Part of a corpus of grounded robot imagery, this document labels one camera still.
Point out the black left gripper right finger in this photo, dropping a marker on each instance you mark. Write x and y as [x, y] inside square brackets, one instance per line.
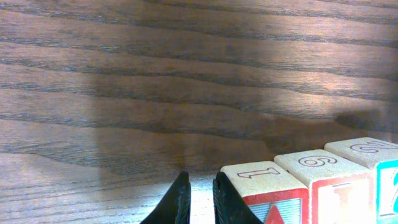
[229, 206]

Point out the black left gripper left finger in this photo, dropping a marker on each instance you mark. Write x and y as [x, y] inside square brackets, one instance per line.
[174, 207]

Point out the red A block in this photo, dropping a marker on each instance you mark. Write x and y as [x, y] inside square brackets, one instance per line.
[271, 193]

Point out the red I block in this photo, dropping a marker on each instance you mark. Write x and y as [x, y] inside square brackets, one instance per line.
[340, 191]

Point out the blue 2 block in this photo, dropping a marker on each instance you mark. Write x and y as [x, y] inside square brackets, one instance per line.
[380, 157]

